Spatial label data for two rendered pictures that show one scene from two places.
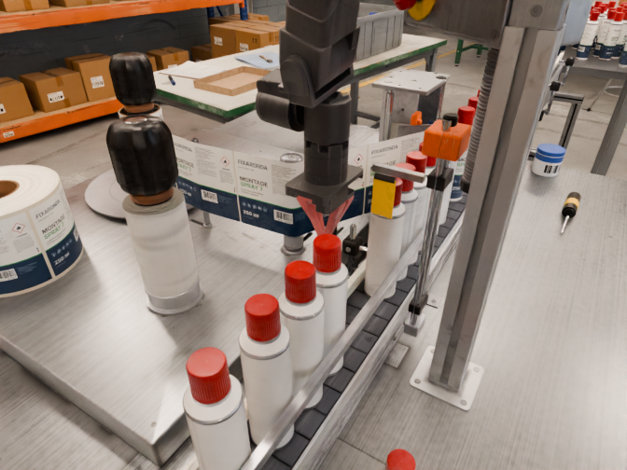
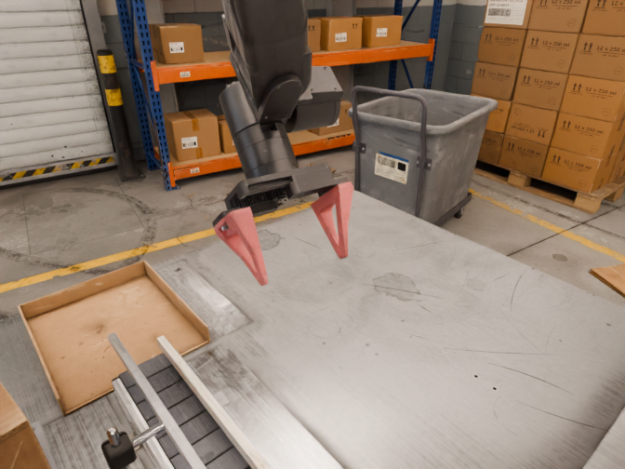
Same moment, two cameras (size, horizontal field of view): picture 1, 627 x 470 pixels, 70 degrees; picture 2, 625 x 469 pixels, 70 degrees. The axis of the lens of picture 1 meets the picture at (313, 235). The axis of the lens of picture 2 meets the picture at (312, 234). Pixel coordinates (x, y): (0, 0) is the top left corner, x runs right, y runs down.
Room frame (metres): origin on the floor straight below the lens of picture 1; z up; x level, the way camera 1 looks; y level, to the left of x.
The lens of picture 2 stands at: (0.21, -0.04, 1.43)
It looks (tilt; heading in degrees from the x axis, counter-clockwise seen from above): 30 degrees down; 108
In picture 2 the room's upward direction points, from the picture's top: straight up
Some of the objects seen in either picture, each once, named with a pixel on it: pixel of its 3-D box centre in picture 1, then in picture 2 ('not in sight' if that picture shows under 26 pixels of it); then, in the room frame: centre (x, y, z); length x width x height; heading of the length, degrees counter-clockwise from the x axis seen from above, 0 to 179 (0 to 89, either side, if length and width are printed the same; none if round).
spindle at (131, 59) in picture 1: (143, 123); not in sight; (0.94, 0.37, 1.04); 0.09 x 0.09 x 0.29
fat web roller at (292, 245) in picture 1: (292, 205); not in sight; (0.69, 0.04, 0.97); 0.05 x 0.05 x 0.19
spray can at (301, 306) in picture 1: (301, 338); not in sight; (0.37, 0.01, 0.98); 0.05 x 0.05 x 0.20
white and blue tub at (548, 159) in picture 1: (548, 159); not in sight; (1.13, -0.64, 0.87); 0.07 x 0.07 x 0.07
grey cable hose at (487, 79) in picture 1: (487, 117); not in sight; (0.56, -0.22, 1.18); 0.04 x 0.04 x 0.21
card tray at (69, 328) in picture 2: not in sight; (112, 323); (-0.37, 0.47, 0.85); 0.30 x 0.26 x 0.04; 148
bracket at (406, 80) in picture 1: (412, 80); not in sight; (0.89, -0.19, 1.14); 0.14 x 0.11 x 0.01; 148
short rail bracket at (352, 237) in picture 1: (359, 255); not in sight; (0.66, -0.08, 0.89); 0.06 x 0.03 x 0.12; 58
